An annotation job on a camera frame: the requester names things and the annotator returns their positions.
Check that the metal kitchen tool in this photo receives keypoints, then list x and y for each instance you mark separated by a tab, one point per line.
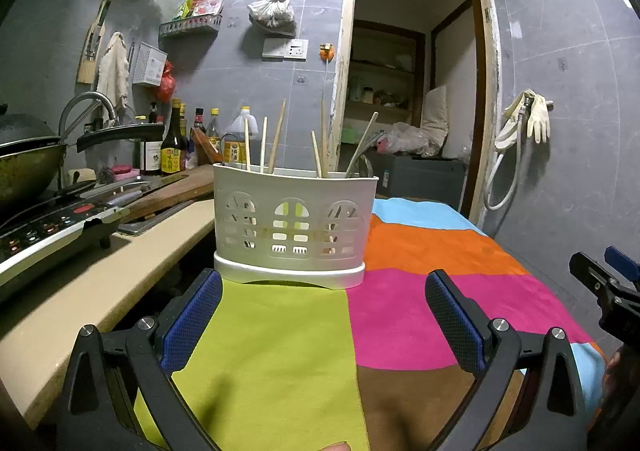
227	146

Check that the cream rubber glove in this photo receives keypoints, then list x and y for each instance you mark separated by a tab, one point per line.
540	118

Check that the hanging white towel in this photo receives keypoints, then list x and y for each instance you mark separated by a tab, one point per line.
112	71

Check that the clear plastic bag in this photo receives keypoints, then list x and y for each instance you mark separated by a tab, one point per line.
410	138

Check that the large metal spoon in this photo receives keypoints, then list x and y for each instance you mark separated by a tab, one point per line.
362	141

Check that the white pillow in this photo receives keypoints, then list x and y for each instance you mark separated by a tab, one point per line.
435	116

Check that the white rubber gloves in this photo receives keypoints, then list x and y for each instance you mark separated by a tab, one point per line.
512	126

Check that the soy sauce bottle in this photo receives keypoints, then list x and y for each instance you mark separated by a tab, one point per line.
174	146

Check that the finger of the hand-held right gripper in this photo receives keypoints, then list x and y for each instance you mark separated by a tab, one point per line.
625	266
592	276

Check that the black wok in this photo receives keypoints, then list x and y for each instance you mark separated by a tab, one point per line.
25	166

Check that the wall socket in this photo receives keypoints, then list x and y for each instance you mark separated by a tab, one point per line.
285	49

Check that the small yellow cap bottle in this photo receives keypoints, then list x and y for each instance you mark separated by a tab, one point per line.
183	116

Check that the white wall box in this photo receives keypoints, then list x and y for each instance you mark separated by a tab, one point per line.
149	65

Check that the snack packets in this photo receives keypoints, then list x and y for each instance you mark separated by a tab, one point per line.
202	6

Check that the hanging wooden cutting board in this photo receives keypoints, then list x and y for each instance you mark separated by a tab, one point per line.
90	56

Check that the colourful striped cloth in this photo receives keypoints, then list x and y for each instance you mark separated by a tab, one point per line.
400	311

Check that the dark cap bottle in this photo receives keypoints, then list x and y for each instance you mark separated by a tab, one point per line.
199	121

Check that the wooden shelf unit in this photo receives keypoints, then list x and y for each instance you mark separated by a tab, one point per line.
385	81

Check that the hanging plastic bag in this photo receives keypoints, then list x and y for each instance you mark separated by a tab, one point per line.
272	11

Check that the grey wall shelf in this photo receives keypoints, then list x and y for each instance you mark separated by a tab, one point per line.
190	27

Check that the dark bottle white label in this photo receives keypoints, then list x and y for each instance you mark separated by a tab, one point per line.
151	151

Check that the induction cooker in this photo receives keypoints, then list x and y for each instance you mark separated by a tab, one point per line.
50	236

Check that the brown wooden board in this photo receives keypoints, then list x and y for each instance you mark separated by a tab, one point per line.
200	146

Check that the white plastic utensil holder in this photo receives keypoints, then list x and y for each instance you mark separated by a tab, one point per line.
260	191

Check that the pink sponge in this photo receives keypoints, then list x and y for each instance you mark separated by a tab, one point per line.
127	171

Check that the kitchen knife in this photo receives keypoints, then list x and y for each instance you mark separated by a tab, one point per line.
125	188

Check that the dark grey storage box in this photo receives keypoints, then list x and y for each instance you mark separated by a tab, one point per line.
425	181

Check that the red plastic bag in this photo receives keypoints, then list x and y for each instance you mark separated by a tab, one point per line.
166	83

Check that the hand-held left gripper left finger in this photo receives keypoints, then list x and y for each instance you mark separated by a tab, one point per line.
192	326

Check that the wooden door frame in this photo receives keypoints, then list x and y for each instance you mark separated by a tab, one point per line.
492	81

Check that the metal faucet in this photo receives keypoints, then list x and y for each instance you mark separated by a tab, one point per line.
87	101

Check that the orange wall hook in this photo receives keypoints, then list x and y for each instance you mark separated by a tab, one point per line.
327	52

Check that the steel wool scourer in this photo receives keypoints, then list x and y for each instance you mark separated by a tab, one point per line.
107	176

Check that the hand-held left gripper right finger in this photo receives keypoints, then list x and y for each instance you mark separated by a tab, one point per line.
452	323

